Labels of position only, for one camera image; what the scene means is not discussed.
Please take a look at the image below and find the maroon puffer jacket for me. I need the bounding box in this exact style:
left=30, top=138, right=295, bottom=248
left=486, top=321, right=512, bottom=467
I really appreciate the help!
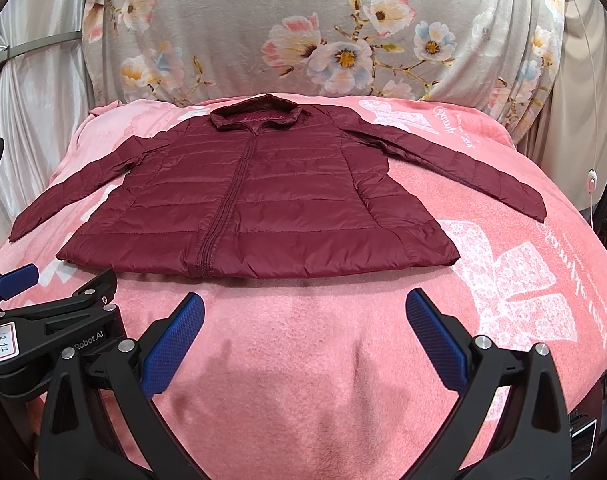
left=10, top=94, right=546, bottom=278

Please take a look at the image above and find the white cable with switch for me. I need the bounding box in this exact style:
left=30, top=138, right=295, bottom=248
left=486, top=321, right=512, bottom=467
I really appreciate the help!
left=563, top=0, right=602, bottom=231

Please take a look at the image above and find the silver satin curtain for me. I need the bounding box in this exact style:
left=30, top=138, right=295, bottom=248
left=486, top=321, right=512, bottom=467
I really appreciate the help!
left=0, top=0, right=92, bottom=246

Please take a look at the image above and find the pink fleece blanket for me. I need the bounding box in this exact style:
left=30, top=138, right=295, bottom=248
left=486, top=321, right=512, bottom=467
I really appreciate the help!
left=0, top=93, right=607, bottom=480

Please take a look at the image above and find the beige fabric at right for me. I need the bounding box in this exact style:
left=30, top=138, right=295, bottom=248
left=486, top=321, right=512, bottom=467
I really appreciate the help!
left=517, top=0, right=607, bottom=211

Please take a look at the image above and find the grey floral quilt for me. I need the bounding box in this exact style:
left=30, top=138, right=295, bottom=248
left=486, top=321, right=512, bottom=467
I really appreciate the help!
left=82, top=0, right=565, bottom=140

